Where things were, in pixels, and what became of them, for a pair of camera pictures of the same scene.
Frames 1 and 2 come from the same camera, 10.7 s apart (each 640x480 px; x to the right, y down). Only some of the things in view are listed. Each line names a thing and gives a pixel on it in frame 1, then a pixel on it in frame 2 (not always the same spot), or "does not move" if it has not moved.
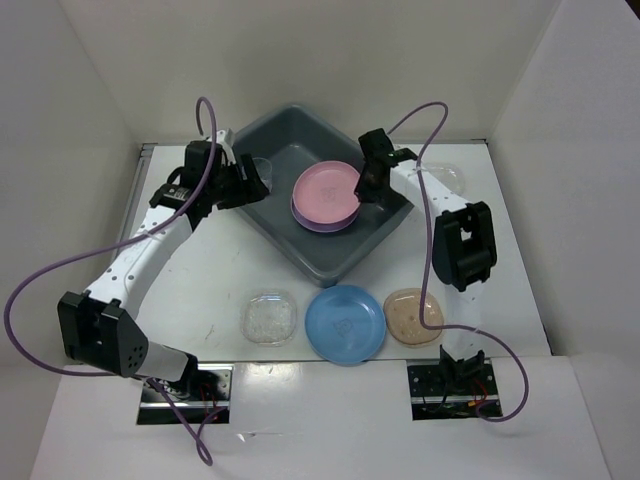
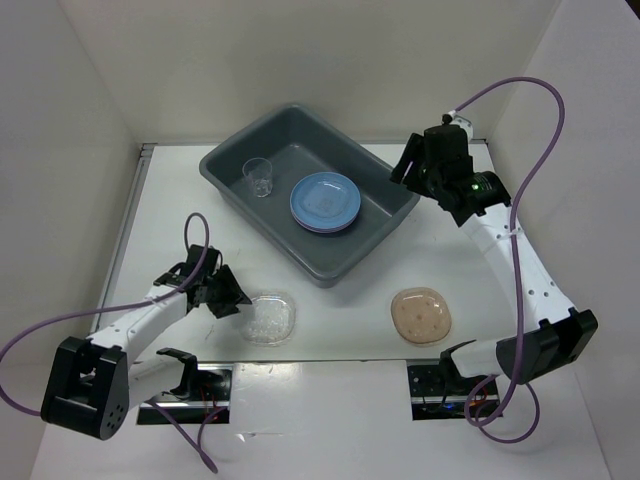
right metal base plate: (453, 389) does not move
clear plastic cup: (264, 167) does not move
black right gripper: (364, 194) to (414, 149)
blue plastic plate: (345, 325) to (325, 200)
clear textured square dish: (268, 318) does not move
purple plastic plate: (320, 225) does not move
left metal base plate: (203, 391) does not move
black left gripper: (249, 190) to (234, 293)
